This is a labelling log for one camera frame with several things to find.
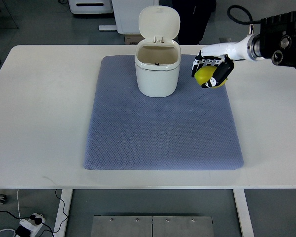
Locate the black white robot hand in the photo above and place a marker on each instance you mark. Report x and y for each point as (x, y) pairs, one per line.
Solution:
(223, 55)

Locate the yellow lemon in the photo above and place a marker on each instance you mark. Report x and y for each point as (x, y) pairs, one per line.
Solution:
(204, 77)

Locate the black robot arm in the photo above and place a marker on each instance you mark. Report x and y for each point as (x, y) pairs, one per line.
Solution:
(277, 37)

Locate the white trash bin open lid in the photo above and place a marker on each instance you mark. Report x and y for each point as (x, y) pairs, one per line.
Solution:
(158, 55)

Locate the person in dark trousers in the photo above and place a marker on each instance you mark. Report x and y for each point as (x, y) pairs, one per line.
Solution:
(194, 17)

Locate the blue textured mat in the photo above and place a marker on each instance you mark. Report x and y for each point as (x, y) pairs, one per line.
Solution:
(192, 129)

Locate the cardboard box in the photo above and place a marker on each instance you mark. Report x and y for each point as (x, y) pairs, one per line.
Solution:
(132, 39)

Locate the white cabinet base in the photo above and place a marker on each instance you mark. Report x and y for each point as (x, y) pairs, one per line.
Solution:
(126, 14)

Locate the white appliance with slot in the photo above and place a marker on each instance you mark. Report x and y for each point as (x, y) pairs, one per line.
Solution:
(90, 6)

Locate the white right table leg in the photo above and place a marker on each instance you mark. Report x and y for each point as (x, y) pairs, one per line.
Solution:
(243, 213)

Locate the grey metal floor plate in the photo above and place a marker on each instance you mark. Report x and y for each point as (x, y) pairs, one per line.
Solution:
(152, 226)

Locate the white power strip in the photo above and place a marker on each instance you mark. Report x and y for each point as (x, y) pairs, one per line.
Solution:
(34, 223)

